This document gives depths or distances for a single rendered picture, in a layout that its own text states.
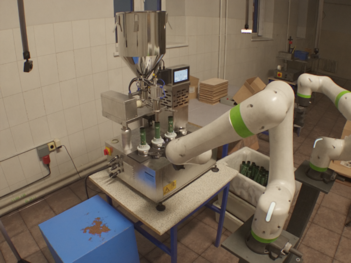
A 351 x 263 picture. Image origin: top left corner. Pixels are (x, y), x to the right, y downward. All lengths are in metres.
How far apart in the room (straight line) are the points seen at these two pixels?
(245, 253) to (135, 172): 0.78
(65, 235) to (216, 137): 1.15
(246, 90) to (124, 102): 1.86
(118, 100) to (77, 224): 0.83
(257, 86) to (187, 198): 2.00
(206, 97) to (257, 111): 2.35
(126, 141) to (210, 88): 1.76
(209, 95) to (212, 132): 2.23
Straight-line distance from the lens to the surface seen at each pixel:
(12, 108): 2.59
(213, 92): 3.05
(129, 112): 1.42
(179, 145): 0.99
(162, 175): 1.39
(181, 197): 1.59
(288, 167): 1.05
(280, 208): 0.96
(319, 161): 1.57
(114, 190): 1.67
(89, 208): 1.80
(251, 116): 0.79
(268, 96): 0.79
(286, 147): 1.01
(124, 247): 1.71
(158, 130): 1.47
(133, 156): 1.45
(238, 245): 1.12
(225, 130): 0.85
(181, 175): 1.53
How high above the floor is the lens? 1.77
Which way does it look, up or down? 25 degrees down
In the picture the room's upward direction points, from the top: straight up
